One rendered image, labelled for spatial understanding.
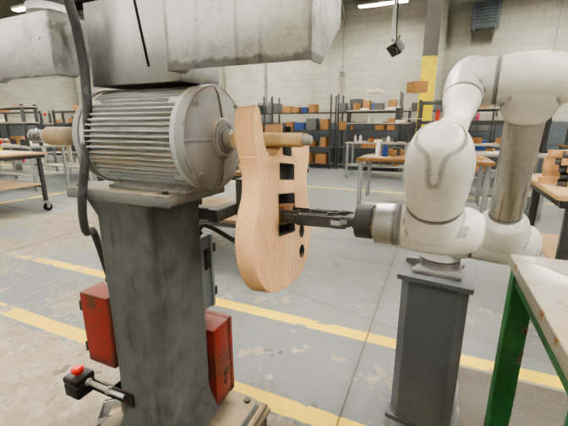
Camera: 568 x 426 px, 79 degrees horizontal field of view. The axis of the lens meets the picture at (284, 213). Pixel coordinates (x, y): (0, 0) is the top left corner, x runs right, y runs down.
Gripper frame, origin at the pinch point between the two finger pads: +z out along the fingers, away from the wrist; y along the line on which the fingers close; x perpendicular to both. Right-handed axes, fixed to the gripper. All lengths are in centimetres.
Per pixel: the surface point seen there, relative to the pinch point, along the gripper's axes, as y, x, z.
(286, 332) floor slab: 116, -92, 47
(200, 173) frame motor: -11.7, 9.1, 17.5
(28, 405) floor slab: 13, -104, 135
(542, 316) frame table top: 2, -15, -53
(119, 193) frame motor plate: -14.5, 3.3, 40.2
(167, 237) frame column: -5.6, -8.8, 32.9
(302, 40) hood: -21.7, 31.7, -10.1
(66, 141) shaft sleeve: -7, 17, 71
